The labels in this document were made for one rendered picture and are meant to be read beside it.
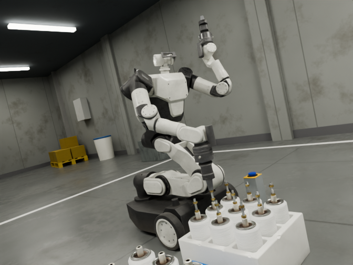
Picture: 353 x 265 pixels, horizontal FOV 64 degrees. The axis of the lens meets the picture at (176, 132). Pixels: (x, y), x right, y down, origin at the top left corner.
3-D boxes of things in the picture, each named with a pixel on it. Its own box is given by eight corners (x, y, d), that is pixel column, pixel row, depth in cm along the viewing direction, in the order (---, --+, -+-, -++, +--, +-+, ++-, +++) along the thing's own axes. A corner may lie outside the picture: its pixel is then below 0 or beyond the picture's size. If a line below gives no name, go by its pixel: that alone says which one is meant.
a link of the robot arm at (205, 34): (211, 28, 191) (214, 43, 189) (197, 31, 193) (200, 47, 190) (210, 17, 179) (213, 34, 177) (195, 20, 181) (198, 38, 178)
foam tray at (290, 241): (186, 278, 124) (177, 239, 123) (235, 237, 151) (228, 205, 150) (268, 308, 96) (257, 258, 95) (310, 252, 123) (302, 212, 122)
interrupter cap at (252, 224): (236, 222, 110) (236, 221, 110) (256, 221, 108) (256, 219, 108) (235, 231, 103) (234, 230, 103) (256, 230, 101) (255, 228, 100)
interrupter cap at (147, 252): (126, 258, 101) (125, 257, 100) (142, 248, 106) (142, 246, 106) (139, 263, 95) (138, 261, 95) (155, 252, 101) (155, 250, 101)
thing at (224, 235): (240, 271, 109) (230, 226, 108) (216, 271, 112) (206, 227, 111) (242, 257, 118) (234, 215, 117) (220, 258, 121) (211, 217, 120)
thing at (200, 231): (193, 258, 126) (184, 220, 124) (210, 250, 130) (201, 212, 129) (204, 267, 117) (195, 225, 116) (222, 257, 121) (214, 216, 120)
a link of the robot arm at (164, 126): (173, 130, 126) (136, 121, 133) (177, 142, 135) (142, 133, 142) (182, 111, 131) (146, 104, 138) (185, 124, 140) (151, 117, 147)
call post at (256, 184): (255, 235, 149) (242, 178, 147) (261, 229, 154) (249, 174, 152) (267, 237, 144) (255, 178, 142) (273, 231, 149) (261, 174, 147)
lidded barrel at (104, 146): (120, 155, 719) (114, 133, 715) (104, 160, 687) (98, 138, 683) (110, 156, 752) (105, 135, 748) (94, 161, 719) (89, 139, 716)
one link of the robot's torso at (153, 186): (145, 196, 192) (141, 177, 191) (166, 186, 206) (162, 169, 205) (165, 197, 177) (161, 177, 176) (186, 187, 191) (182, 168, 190)
